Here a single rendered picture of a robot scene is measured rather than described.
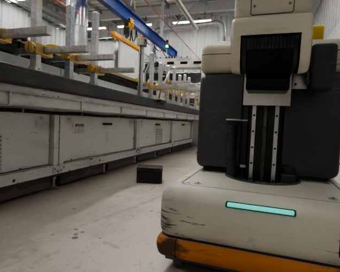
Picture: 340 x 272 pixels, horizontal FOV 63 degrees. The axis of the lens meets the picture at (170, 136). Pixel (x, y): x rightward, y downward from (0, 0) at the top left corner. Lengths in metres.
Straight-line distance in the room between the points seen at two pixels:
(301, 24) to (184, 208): 0.62
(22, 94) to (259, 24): 1.09
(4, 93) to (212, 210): 1.02
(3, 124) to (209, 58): 1.13
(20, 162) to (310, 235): 1.51
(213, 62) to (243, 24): 0.33
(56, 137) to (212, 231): 1.35
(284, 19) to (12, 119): 1.42
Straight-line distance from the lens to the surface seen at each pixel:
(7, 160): 1.76
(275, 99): 1.06
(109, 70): 1.92
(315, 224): 0.87
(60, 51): 1.50
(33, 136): 1.87
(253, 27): 0.90
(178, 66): 6.04
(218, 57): 1.19
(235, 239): 0.89
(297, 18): 0.90
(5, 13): 11.38
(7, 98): 1.44
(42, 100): 1.58
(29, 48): 1.53
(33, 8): 1.60
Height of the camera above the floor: 0.48
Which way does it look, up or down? 3 degrees down
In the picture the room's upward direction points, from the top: 3 degrees clockwise
